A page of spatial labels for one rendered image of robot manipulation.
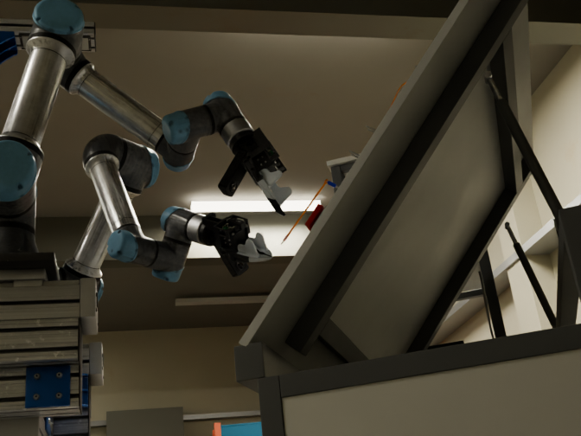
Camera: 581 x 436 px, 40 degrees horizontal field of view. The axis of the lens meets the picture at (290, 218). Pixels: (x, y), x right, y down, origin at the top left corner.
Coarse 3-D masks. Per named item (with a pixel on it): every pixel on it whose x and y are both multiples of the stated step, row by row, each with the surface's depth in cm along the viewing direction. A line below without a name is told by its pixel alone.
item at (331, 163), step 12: (348, 156) 290; (336, 168) 290; (348, 168) 289; (336, 180) 288; (480, 264) 262; (492, 276) 259; (468, 288) 313; (492, 288) 257; (456, 300) 317; (492, 300) 256; (492, 312) 254; (504, 336) 251
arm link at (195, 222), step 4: (196, 216) 204; (200, 216) 204; (192, 220) 203; (196, 220) 203; (200, 220) 202; (188, 224) 203; (192, 224) 203; (196, 224) 202; (200, 224) 201; (188, 228) 203; (192, 228) 202; (196, 228) 201; (188, 232) 203; (192, 232) 202; (196, 232) 201; (188, 236) 204; (192, 236) 203; (196, 236) 202; (192, 240) 205; (196, 240) 203; (200, 240) 203
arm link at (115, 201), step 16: (96, 144) 219; (112, 144) 222; (96, 160) 216; (112, 160) 218; (96, 176) 213; (112, 176) 212; (112, 192) 208; (112, 208) 205; (128, 208) 205; (112, 224) 202; (128, 224) 201; (112, 240) 197; (128, 240) 195; (144, 240) 200; (112, 256) 196; (128, 256) 196; (144, 256) 199
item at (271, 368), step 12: (240, 348) 142; (252, 348) 142; (264, 348) 142; (240, 360) 142; (252, 360) 141; (264, 360) 141; (276, 360) 148; (240, 372) 141; (252, 372) 140; (264, 372) 140; (276, 372) 146; (288, 372) 154; (252, 384) 143
